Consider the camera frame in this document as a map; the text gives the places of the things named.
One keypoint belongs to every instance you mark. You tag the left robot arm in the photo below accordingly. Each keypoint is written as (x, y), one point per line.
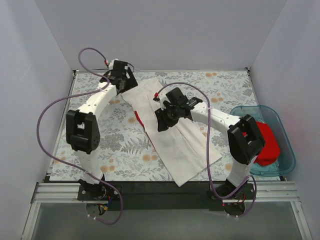
(82, 130)

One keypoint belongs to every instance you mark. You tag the white t-shirt red print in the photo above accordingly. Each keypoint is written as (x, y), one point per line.
(181, 148)

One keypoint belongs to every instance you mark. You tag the teal plastic bin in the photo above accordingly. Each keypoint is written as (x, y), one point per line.
(286, 161)

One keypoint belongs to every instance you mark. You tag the aluminium frame rail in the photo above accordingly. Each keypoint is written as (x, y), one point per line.
(275, 214)

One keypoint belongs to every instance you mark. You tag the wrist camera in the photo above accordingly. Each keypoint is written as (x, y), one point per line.
(110, 64)
(162, 99)

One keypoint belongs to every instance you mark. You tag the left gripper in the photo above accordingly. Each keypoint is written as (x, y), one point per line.
(128, 79)

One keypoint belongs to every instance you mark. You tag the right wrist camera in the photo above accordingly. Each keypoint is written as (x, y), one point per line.
(162, 99)

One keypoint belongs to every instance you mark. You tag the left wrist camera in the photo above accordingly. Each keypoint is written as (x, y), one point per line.
(110, 64)

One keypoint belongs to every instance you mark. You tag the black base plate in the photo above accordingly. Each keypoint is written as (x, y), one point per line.
(163, 195)

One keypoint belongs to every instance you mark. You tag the floral patterned table mat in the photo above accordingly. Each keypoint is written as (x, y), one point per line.
(125, 152)

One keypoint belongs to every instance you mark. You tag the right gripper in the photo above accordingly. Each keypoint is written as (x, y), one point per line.
(163, 118)

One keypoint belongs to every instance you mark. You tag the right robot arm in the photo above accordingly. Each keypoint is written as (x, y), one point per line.
(244, 136)

